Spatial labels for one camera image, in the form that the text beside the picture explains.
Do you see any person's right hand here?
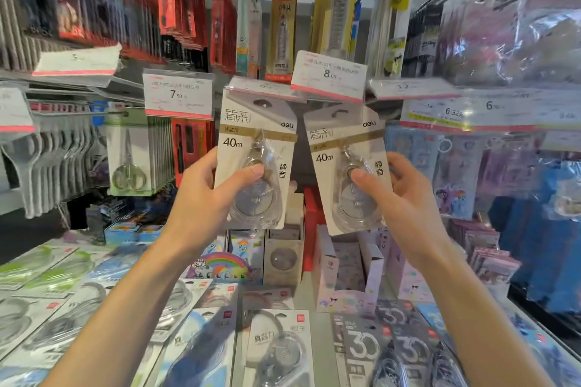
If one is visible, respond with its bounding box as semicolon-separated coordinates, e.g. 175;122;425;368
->
351;152;455;272

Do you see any person's left hand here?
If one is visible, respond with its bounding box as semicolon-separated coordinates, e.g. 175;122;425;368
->
161;146;265;261

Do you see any grey correction tape packet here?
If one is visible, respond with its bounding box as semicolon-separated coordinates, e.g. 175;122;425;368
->
213;86;299;231
303;103;393;236

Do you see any person's right forearm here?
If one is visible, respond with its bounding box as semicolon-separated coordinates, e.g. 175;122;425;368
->
406;239;556;387

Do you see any person's left forearm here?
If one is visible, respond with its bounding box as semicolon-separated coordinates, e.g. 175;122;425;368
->
41;223;228;387

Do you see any row of red black packets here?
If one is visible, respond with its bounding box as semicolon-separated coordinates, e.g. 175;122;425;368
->
171;119;217;188

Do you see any red display box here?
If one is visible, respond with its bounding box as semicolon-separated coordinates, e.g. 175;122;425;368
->
303;187;328;272

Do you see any rainbow pony display box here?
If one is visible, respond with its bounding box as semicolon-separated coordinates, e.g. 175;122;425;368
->
182;230;267;284

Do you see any white cardboard display box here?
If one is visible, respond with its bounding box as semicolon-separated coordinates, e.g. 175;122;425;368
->
263;193;305;288

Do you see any white price tag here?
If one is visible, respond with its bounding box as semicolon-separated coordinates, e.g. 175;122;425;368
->
472;91;542;132
227;76;306;104
369;77;460;101
290;50;368;103
33;43;122;77
0;86;36;133
400;99;475;133
143;68;214;120
537;99;581;130

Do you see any pink cartoon display box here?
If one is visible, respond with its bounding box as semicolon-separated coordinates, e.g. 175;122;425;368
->
315;225;385;316

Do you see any row of green scissors packets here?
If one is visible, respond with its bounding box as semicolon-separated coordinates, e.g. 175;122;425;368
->
105;109;176;197

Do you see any row of pastel sticker packets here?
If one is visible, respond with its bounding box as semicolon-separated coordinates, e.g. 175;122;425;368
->
385;127;581;221

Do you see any blue cartoon display box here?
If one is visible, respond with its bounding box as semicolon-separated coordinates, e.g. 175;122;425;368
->
104;221;165;245

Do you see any stack of pink notebooks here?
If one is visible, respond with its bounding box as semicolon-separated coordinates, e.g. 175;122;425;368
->
448;218;524;285

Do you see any light blue hanging packet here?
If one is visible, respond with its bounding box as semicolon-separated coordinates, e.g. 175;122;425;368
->
235;0;262;79

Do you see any row of black hanging packets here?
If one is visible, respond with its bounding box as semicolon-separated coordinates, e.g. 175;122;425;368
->
403;5;444;79

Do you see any row of slim red packets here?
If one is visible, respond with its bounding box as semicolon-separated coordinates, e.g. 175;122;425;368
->
209;0;238;75

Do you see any black correction tape packet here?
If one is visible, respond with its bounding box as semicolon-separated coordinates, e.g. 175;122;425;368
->
332;313;387;387
376;300;459;387

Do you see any orange hanging refill packet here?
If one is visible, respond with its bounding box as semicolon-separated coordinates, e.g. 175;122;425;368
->
265;0;301;84

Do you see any blue yellow hanging packet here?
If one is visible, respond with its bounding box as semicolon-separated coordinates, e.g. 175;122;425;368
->
365;0;417;79

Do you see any dark blue correction tape packet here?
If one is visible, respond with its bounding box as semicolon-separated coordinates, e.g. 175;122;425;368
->
153;283;240;387

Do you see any white correction tape packet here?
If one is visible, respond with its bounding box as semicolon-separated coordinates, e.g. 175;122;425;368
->
242;309;315;387

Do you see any row of blue hanging bags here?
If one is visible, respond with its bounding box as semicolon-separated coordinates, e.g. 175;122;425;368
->
489;164;581;314

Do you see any yellow hanging tape packet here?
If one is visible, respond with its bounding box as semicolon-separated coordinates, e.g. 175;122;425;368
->
310;0;364;61

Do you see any row of grey hanging packets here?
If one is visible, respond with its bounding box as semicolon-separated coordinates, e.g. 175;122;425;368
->
0;119;108;220

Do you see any green correction tape packet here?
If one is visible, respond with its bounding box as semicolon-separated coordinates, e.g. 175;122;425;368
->
0;244;79;291
20;250;108;300

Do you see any row of pink clear packets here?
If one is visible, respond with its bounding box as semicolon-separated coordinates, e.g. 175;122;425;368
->
435;0;581;89

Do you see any pile of blue patterned packets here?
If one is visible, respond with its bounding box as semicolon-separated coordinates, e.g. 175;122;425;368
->
417;300;581;387

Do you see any pile of clear tape packets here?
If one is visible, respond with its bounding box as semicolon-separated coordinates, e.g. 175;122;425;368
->
0;280;215;387

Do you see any row of pale striped packets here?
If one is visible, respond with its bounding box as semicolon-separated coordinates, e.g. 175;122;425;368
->
0;0;51;73

